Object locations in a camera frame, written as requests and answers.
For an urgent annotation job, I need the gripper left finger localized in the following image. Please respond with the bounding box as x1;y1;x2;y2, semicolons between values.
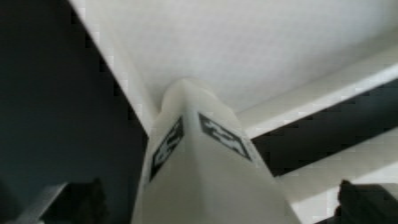
10;178;112;224

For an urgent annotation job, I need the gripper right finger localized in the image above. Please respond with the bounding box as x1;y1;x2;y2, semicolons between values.
334;180;398;224

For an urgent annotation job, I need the white desk leg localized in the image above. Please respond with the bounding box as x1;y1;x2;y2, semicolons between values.
131;78;300;224

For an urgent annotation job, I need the white desk top panel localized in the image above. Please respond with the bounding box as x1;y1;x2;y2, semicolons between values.
67;0;398;136

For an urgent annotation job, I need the white U-shaped obstacle fence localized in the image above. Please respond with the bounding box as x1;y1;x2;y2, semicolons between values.
275;128;398;224

